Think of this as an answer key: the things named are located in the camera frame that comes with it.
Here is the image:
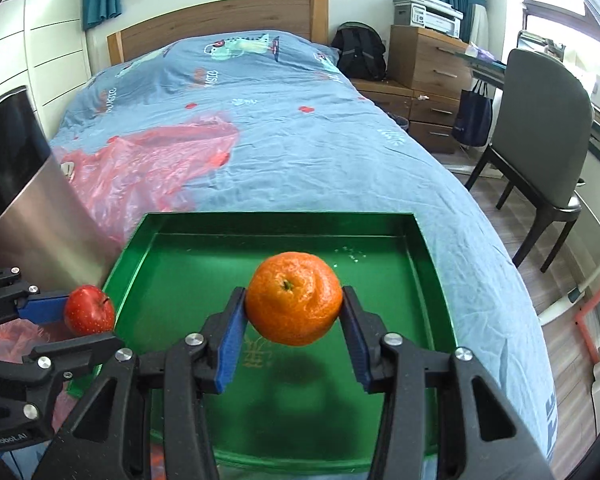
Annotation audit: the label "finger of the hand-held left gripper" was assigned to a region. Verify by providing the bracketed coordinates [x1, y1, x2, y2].
[0, 267, 74, 333]
[0, 332, 126, 435]

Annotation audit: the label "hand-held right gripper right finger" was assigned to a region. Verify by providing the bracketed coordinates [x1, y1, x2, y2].
[340, 285, 556, 480]

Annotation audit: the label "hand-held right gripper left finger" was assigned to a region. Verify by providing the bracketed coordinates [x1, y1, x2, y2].
[40, 286, 248, 480]

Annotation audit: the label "small red apple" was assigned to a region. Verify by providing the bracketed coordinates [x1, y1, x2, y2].
[63, 285, 117, 336]

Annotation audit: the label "large orange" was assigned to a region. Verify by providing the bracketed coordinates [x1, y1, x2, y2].
[245, 251, 344, 347]

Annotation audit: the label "green tray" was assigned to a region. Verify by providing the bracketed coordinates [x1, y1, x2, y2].
[97, 211, 458, 478]

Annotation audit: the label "steel electric kettle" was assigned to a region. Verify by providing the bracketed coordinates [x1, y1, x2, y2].
[0, 86, 123, 291]

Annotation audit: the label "red plastic sheet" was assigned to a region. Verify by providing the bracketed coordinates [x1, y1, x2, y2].
[0, 110, 242, 461]

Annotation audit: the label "wooden nightstand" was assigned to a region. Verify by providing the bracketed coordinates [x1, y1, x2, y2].
[349, 78, 414, 122]

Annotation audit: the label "dark blue tote bag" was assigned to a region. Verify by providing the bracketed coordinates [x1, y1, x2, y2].
[452, 80, 494, 148]

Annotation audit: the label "white wardrobe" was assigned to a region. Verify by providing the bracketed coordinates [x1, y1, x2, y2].
[0, 0, 92, 111]

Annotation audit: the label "grey chair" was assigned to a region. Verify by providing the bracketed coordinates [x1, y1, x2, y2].
[464, 48, 595, 273]

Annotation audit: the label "wooden dresser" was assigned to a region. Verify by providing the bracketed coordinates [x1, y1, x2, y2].
[389, 25, 475, 156]

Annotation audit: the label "black backpack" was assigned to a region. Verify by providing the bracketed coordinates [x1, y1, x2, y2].
[330, 21, 388, 82]

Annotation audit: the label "desk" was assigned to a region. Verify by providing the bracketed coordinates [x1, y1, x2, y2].
[462, 42, 600, 181]

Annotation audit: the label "wooden headboard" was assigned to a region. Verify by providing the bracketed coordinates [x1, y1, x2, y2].
[106, 0, 330, 63]

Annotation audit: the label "white printer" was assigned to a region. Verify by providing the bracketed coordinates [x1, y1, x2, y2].
[393, 0, 465, 38]

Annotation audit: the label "red metal frame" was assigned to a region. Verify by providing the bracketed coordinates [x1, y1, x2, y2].
[574, 304, 600, 362]

